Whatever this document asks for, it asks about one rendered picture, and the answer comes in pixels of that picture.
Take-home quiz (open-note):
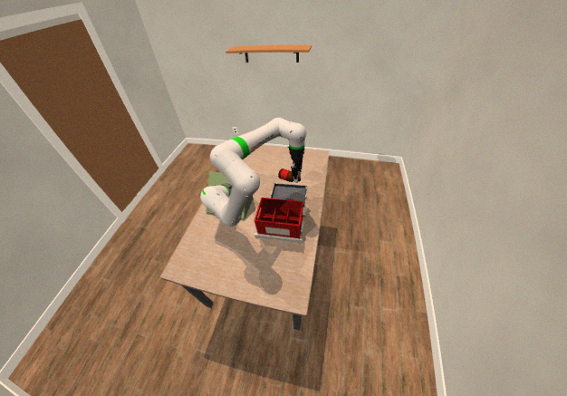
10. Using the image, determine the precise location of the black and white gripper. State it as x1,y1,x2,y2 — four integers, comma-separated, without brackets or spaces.
291,155,303,183

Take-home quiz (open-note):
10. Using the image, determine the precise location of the brown bottle with red label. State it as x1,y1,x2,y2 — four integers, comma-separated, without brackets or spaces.
278,169,301,182

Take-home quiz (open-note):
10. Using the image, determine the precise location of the dark red crate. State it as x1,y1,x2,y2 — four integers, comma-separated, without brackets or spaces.
255,198,303,238

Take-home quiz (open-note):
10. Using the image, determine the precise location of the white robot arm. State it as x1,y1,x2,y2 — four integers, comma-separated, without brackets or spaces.
200,118,306,227

